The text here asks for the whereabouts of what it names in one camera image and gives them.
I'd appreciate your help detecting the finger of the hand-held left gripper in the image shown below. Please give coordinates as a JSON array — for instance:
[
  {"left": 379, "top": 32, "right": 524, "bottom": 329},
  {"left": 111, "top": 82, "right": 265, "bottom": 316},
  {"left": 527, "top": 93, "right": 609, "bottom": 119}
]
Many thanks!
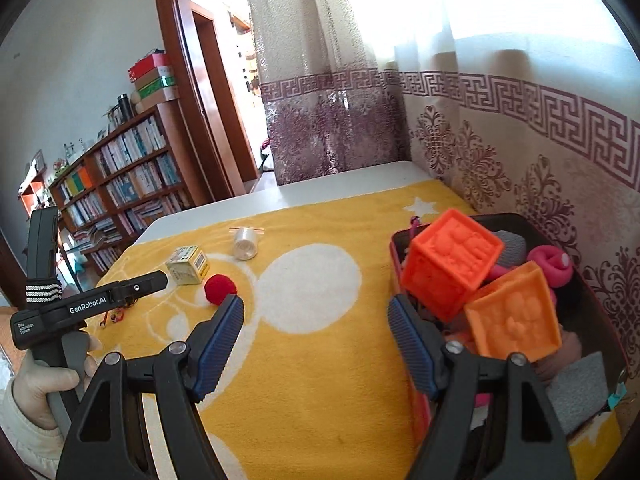
[{"left": 116, "top": 270, "right": 169, "bottom": 307}]

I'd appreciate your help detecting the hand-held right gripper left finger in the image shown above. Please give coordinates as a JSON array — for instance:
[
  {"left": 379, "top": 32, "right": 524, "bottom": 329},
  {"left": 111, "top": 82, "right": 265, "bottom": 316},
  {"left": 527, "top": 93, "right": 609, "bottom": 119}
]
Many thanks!
[{"left": 55, "top": 294, "right": 246, "bottom": 480}]

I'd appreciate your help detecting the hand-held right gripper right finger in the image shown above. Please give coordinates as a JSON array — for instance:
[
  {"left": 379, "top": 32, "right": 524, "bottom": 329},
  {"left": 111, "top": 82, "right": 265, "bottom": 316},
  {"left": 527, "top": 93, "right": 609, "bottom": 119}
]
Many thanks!
[{"left": 386, "top": 294, "right": 576, "bottom": 480}]

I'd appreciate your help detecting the small medicine box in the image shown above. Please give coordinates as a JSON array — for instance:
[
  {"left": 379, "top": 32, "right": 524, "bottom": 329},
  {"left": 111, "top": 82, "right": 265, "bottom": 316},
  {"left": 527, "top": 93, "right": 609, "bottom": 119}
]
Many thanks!
[{"left": 165, "top": 246, "right": 211, "bottom": 286}]

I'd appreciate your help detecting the red pom-pom ball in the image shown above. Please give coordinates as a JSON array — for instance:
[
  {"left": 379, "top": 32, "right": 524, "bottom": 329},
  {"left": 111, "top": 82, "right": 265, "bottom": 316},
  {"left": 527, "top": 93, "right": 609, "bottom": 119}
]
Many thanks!
[{"left": 203, "top": 274, "right": 238, "bottom": 307}]

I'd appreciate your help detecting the dark orange embossed toy block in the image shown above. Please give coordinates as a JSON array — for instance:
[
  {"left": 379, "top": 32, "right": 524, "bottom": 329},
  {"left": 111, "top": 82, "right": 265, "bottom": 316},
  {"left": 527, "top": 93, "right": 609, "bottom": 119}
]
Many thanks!
[{"left": 400, "top": 208, "right": 505, "bottom": 322}]

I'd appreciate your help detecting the light orange embossed toy block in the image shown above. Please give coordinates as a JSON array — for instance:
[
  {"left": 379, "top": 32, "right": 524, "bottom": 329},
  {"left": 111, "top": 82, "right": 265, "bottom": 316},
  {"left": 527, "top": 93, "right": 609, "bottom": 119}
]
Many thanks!
[{"left": 464, "top": 260, "right": 563, "bottom": 361}]

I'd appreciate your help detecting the grey knit sock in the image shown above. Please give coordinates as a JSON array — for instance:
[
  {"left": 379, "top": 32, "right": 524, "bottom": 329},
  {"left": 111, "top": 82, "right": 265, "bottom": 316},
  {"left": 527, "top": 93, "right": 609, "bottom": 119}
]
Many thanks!
[{"left": 492, "top": 229, "right": 528, "bottom": 268}]

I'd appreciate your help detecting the dusty pink sock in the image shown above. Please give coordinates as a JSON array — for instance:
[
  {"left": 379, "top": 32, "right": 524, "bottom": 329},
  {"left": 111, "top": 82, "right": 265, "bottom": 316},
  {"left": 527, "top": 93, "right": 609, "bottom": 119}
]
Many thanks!
[{"left": 535, "top": 325, "right": 583, "bottom": 381}]

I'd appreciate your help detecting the pink knotted toy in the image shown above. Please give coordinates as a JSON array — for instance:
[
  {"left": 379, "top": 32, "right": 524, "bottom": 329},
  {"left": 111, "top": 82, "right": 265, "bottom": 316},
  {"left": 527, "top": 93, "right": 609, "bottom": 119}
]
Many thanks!
[{"left": 525, "top": 246, "right": 575, "bottom": 288}]

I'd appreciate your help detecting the grey felt piece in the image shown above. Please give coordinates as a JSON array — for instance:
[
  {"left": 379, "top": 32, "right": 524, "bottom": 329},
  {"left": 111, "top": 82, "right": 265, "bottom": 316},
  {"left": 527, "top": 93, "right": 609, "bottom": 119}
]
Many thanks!
[{"left": 545, "top": 350, "right": 613, "bottom": 433}]

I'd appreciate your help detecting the person's left forearm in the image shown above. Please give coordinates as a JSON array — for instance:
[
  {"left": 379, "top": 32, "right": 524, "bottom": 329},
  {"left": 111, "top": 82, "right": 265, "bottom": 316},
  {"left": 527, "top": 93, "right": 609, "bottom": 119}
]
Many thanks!
[{"left": 0, "top": 400, "right": 68, "bottom": 480}]

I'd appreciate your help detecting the person's left hand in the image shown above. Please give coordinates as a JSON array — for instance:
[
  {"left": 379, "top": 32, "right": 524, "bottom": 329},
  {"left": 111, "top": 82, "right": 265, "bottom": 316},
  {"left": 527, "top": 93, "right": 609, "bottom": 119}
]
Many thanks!
[{"left": 11, "top": 336, "right": 102, "bottom": 431}]

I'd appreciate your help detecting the yellow patterned towel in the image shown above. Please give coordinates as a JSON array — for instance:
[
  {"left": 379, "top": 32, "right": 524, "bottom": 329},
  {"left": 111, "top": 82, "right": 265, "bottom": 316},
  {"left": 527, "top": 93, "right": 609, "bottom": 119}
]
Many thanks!
[{"left": 65, "top": 177, "right": 623, "bottom": 480}]

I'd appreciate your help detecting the wooden bookshelf with books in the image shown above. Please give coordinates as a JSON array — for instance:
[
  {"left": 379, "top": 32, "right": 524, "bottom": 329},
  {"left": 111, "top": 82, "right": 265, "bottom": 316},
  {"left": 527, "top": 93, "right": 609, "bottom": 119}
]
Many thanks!
[{"left": 47, "top": 102, "right": 201, "bottom": 281}]

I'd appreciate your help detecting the brown cardboard box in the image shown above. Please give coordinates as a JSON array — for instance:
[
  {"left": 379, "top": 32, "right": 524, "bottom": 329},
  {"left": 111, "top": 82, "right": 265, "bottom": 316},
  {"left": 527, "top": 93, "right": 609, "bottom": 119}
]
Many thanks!
[{"left": 131, "top": 87, "right": 180, "bottom": 114}]

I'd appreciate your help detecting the green box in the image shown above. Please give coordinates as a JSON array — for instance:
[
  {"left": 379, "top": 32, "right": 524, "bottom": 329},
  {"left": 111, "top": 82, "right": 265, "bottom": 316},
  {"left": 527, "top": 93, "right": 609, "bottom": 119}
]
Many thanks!
[{"left": 136, "top": 76, "right": 177, "bottom": 101}]

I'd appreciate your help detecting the patterned lace curtain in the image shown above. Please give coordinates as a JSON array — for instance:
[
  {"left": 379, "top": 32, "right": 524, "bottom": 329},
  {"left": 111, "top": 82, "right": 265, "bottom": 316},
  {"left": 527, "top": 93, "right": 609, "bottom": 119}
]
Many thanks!
[{"left": 242, "top": 0, "right": 640, "bottom": 411}]

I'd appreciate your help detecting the wooden door frame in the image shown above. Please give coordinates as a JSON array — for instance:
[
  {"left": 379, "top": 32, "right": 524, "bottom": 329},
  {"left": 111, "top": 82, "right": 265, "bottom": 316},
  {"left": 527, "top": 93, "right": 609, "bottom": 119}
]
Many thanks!
[{"left": 152, "top": 0, "right": 261, "bottom": 202}]

